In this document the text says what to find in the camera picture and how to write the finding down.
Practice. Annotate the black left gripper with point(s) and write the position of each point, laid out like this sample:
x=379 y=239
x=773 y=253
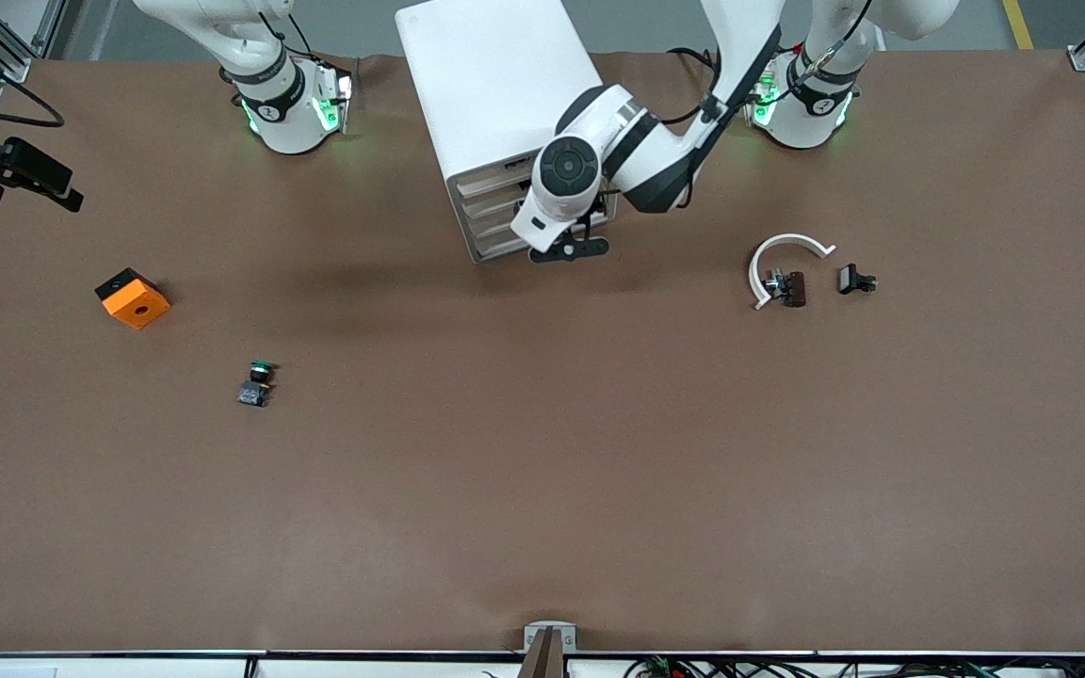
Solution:
x=596 y=206

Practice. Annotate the beige cabinet drawer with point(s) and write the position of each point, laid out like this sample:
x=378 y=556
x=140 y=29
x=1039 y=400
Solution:
x=491 y=226
x=486 y=183
x=491 y=205
x=495 y=247

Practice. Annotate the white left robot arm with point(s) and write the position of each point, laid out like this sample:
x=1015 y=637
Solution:
x=566 y=169

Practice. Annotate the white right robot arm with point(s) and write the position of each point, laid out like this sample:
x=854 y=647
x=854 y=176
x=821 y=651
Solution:
x=279 y=113

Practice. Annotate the white drawer cabinet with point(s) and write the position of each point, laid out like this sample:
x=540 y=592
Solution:
x=486 y=75

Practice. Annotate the green push button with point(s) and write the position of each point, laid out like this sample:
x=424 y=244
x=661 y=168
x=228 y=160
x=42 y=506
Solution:
x=253 y=394

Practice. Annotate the white curved plastic part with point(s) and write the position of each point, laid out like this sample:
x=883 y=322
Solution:
x=792 y=238

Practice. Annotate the small brown terminal block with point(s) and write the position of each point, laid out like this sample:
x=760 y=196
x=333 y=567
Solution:
x=795 y=288

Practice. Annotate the small black clip part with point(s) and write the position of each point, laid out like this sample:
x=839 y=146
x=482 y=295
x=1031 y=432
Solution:
x=850 y=279

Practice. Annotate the brown table cover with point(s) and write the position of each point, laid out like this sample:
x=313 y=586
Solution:
x=542 y=471

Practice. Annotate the orange button enclosure box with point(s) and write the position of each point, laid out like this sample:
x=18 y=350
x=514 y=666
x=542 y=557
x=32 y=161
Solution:
x=137 y=306

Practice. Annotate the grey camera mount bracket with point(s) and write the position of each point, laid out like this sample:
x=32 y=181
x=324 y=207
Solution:
x=549 y=638

